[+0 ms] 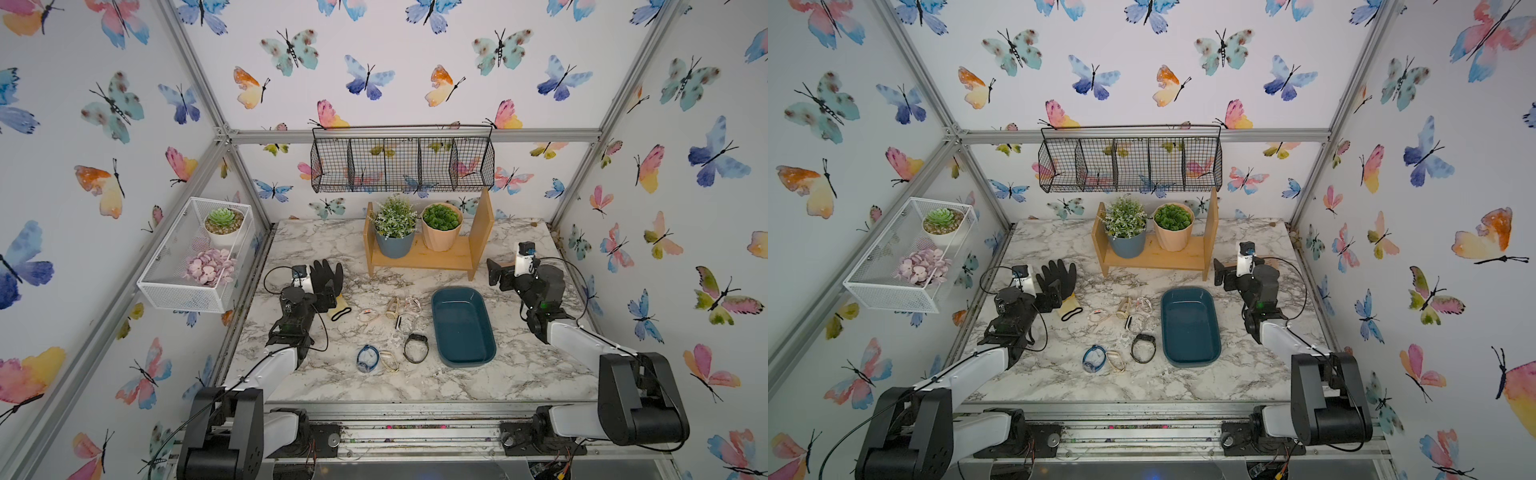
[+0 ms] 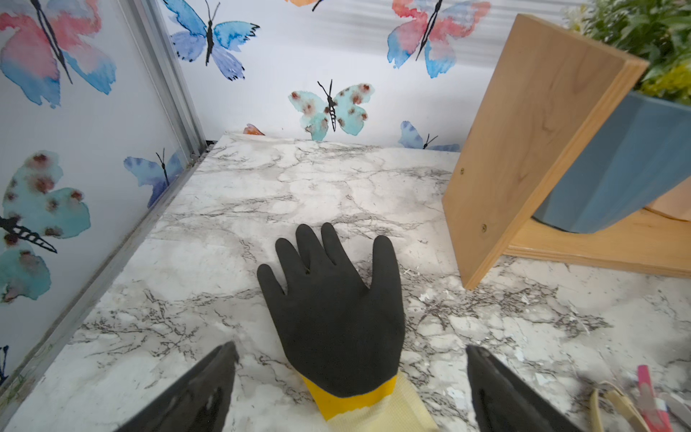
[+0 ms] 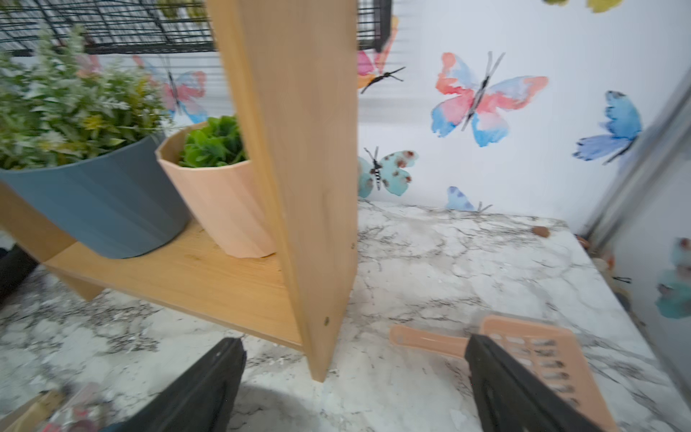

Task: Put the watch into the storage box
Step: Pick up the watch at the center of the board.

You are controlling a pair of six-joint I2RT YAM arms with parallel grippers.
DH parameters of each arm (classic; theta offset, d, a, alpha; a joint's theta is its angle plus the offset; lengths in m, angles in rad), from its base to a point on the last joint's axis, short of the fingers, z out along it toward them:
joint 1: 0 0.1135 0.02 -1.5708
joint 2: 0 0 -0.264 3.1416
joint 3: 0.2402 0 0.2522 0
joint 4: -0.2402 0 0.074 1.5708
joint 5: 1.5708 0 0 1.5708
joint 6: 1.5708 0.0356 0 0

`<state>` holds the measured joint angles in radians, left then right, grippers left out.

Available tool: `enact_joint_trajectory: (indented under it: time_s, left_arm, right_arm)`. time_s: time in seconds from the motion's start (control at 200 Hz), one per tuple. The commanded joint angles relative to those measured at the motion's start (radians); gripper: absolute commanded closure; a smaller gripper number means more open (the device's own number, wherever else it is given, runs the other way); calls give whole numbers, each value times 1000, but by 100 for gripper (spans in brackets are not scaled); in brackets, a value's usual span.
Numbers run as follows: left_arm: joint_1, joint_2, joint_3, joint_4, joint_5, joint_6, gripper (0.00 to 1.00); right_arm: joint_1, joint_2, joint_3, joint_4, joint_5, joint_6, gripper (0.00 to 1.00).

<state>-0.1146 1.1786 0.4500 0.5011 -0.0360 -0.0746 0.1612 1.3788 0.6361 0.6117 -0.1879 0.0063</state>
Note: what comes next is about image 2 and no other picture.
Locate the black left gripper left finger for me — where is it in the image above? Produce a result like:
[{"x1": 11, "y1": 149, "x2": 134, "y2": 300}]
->
[{"x1": 118, "y1": 341, "x2": 239, "y2": 432}]

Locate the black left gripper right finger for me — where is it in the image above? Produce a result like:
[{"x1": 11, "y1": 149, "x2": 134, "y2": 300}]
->
[{"x1": 466, "y1": 345, "x2": 579, "y2": 432}]

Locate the beige strap watch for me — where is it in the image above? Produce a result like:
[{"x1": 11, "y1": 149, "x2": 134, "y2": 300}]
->
[{"x1": 590, "y1": 382, "x2": 651, "y2": 432}]

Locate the pink strap watch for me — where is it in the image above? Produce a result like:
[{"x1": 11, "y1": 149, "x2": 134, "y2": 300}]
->
[{"x1": 637, "y1": 365, "x2": 673, "y2": 432}]

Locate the black and yellow work glove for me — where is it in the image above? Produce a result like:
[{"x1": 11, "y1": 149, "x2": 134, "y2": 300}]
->
[{"x1": 257, "y1": 223, "x2": 438, "y2": 431}]

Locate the blue plant pot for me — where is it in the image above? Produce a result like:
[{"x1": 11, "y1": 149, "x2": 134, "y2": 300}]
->
[{"x1": 533, "y1": 92, "x2": 690, "y2": 234}]

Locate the wooden plant shelf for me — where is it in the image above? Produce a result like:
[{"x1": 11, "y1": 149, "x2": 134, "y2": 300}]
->
[{"x1": 443, "y1": 14, "x2": 690, "y2": 290}]

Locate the green leafy plant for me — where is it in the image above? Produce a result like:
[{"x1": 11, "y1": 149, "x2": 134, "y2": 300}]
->
[{"x1": 564, "y1": 0, "x2": 690, "y2": 105}]

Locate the aluminium frame post left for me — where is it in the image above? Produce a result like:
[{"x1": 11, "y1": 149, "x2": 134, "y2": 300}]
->
[{"x1": 1, "y1": 1, "x2": 201, "y2": 425}]

